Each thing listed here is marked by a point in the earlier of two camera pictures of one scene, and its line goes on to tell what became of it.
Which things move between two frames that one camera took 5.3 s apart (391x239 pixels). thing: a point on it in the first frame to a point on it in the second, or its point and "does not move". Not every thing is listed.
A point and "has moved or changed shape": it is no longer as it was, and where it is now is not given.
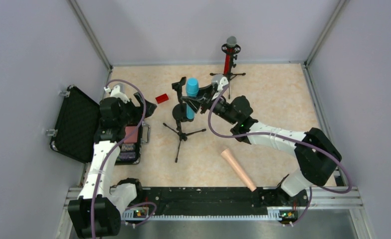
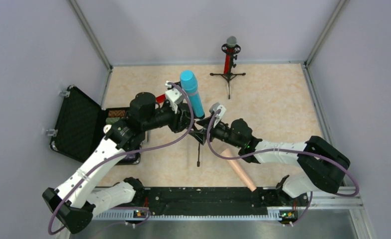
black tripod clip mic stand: [182, 136] has moved or changed shape
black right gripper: [201, 101] to [210, 125]
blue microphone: [192, 89] has moved or changed shape
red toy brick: [161, 98] does not move
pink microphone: [227, 155] does not move
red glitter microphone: [231, 42] does not move
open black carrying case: [76, 123] does not move
